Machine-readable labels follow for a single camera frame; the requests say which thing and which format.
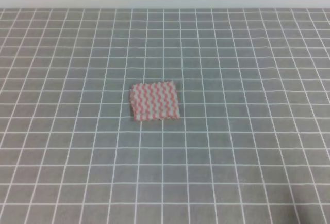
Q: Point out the pink white wavy striped towel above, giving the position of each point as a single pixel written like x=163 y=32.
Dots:
x=154 y=101

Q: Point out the grey grid tablecloth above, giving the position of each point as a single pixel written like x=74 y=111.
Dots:
x=251 y=144

